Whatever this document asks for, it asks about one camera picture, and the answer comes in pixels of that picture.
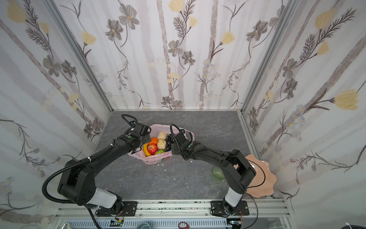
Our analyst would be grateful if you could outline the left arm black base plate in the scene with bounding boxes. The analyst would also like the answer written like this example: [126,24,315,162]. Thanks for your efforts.
[95,200,138,217]

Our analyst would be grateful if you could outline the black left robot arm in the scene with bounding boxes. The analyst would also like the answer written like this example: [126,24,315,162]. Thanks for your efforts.
[42,114,151,216]

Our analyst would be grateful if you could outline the beige fake fruit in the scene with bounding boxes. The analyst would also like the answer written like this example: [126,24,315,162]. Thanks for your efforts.
[157,132,168,140]
[156,139,166,150]

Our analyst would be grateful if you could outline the pink plastic bag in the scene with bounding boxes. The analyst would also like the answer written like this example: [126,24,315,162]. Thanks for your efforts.
[128,123,195,165]

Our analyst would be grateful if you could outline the dark fake grape bunch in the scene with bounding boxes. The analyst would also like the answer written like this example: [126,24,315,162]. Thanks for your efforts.
[165,134,174,152]

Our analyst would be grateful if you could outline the orange fake orange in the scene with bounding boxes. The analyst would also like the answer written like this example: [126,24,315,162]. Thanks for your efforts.
[149,137,158,145]

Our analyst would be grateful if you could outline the green fake fruit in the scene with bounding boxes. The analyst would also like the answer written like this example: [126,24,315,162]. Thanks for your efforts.
[155,149,165,155]

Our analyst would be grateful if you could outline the green translucent plastic cup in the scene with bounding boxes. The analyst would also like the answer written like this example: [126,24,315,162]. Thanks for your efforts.
[212,166,225,180]

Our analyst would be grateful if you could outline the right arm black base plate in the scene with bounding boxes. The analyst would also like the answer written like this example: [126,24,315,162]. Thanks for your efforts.
[210,200,250,217]

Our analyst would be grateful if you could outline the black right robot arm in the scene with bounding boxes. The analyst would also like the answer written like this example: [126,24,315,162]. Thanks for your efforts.
[170,124,266,216]

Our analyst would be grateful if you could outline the aluminium frame rail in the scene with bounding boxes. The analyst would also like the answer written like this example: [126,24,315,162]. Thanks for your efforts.
[51,198,295,229]

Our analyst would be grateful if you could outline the red fake apple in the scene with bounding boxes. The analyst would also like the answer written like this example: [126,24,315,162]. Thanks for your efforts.
[147,143,158,155]

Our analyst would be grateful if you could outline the yellow fake banana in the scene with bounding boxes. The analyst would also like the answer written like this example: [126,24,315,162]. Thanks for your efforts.
[143,143,151,157]

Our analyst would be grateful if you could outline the peach scalloped plate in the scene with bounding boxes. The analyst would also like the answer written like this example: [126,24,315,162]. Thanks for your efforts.
[245,155,277,198]

